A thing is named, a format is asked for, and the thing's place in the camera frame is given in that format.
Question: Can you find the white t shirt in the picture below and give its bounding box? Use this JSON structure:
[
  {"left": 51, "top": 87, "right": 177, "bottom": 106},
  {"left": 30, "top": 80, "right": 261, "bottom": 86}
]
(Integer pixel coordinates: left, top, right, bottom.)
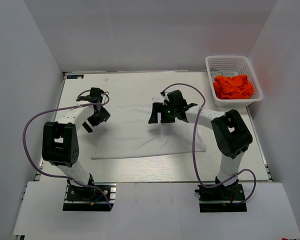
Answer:
[{"left": 91, "top": 104, "right": 194, "bottom": 160}]

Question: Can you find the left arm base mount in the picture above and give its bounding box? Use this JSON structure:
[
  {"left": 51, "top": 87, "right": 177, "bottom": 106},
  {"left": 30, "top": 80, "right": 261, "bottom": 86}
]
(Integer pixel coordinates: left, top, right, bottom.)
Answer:
[{"left": 62, "top": 183, "right": 117, "bottom": 212}]

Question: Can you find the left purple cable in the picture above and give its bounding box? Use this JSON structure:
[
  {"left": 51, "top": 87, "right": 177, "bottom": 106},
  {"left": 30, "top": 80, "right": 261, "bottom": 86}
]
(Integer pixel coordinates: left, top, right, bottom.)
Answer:
[{"left": 23, "top": 90, "right": 113, "bottom": 211}]

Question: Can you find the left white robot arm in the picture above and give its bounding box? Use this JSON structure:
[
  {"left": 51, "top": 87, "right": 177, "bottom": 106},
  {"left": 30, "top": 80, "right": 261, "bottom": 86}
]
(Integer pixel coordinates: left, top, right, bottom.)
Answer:
[{"left": 42, "top": 87, "right": 111, "bottom": 200}]

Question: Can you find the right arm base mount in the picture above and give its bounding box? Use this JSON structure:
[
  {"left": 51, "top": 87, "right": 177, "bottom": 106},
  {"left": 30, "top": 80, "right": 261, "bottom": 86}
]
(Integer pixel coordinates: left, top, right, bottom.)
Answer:
[{"left": 194, "top": 183, "right": 247, "bottom": 213}]

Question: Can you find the white plastic basket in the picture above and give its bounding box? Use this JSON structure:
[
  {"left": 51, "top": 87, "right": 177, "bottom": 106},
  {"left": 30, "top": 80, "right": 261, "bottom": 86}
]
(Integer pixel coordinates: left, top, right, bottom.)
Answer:
[{"left": 205, "top": 55, "right": 263, "bottom": 108}]

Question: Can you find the blue table label sticker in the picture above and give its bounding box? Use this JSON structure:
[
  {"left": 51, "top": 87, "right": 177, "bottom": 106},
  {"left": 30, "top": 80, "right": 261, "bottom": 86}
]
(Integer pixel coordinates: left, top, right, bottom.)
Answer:
[{"left": 66, "top": 74, "right": 84, "bottom": 79}]

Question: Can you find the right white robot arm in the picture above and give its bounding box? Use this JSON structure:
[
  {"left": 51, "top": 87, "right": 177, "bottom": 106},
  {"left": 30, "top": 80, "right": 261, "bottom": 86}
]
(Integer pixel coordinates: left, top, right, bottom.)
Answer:
[{"left": 148, "top": 90, "right": 253, "bottom": 200}]

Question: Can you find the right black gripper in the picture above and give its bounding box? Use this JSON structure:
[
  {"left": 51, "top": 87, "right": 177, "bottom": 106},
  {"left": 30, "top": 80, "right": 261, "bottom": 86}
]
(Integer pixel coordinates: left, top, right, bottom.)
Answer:
[{"left": 149, "top": 102, "right": 178, "bottom": 124}]

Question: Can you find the orange t shirt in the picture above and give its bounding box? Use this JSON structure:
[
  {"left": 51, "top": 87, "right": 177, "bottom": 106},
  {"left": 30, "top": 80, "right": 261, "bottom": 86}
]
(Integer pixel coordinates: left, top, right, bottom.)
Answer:
[{"left": 213, "top": 74, "right": 255, "bottom": 100}]

